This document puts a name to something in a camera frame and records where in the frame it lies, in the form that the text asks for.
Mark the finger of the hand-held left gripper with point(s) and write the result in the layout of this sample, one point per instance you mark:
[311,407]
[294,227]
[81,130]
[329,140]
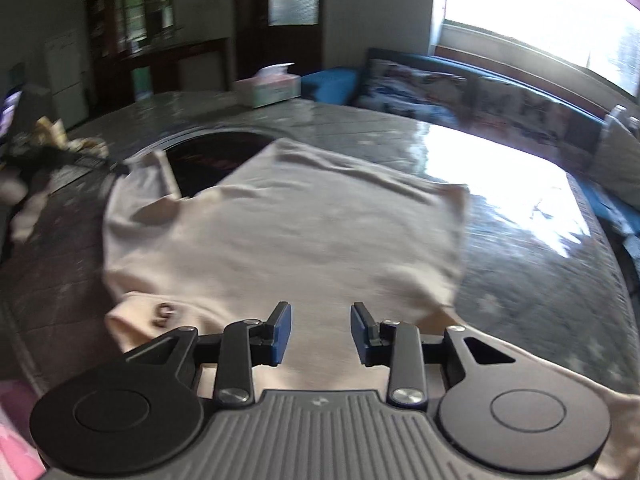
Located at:
[100,164]

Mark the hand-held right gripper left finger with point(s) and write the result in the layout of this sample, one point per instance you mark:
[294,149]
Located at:
[281,334]

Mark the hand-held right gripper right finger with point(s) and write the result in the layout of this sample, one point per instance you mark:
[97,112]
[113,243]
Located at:
[359,335]

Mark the beige shirt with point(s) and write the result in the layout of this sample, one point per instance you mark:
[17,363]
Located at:
[300,240]

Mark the crumpled beige cloth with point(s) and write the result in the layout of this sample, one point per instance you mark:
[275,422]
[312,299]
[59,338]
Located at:
[55,132]

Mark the white refrigerator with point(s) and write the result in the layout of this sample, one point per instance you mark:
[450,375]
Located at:
[65,80]

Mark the pale green box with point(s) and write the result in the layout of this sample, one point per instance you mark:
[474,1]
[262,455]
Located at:
[142,82]

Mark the quilted patchwork mat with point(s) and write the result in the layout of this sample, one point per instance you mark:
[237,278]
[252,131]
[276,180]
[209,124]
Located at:
[55,270]

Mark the round black hot plate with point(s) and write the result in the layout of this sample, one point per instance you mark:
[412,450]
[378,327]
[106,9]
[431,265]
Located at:
[215,160]

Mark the dark wooden cabinet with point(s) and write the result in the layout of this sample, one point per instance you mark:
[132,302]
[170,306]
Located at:
[145,35]

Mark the tissue box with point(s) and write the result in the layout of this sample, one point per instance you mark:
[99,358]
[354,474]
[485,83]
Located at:
[267,87]

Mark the dark wooden glass-pane door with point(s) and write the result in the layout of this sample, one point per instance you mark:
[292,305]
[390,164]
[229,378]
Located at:
[285,10]

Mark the blue sofa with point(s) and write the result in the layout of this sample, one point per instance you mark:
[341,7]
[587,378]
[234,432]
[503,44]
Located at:
[330,82]

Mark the person's pink clothing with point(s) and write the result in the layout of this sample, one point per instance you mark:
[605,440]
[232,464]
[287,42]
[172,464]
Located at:
[17,435]

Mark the window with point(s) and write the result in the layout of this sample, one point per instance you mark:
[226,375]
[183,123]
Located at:
[530,10]

